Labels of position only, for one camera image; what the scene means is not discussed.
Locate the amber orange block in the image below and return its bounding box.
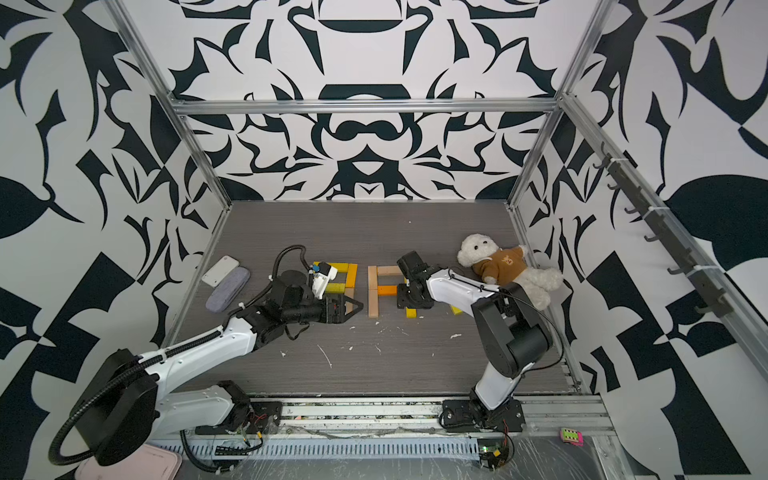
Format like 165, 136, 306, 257
345, 263, 358, 289

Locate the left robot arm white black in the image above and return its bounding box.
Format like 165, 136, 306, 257
48, 262, 364, 466

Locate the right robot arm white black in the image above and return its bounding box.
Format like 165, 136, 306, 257
397, 251, 554, 412

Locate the purple grey pouch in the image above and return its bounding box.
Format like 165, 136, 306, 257
205, 266, 251, 313

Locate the white small device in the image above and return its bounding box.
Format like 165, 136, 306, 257
201, 255, 240, 287

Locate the white teddy bear brown shirt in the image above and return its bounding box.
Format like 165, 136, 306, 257
457, 234, 564, 311

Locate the green circuit board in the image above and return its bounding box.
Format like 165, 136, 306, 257
478, 436, 515, 471

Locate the pink tray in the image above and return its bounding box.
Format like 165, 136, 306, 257
75, 445, 182, 480

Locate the pink green small gadget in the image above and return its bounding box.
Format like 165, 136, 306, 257
560, 428, 584, 446

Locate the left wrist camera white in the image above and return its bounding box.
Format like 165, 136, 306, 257
310, 262, 338, 300

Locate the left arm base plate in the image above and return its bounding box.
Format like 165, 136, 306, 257
194, 399, 283, 435

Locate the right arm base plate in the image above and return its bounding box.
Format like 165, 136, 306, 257
438, 397, 526, 433

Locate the aluminium front rail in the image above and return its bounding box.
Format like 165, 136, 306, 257
258, 395, 615, 438

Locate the grey hook rail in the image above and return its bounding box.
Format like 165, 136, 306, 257
596, 146, 734, 318

